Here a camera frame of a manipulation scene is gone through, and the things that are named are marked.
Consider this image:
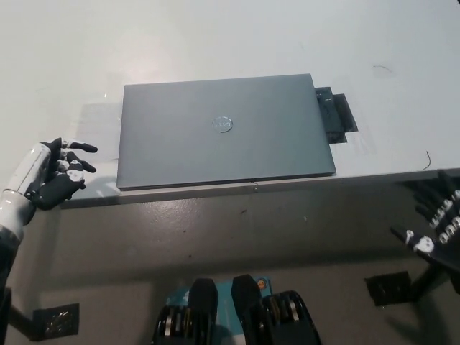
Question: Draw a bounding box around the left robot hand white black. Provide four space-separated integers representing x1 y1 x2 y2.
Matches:
2 137 99 211

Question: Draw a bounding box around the right robot hand black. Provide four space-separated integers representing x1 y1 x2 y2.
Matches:
390 170 460 267

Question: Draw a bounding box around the grey laptop with black keyboard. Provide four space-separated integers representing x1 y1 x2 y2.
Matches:
116 73 337 192

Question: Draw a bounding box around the black floor tape patch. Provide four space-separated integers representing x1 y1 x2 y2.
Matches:
32 303 81 342
364 270 413 307

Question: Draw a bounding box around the black table leg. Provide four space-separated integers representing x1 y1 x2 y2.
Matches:
5 303 41 341

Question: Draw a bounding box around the black tape patch on table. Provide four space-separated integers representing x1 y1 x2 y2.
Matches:
333 93 359 133

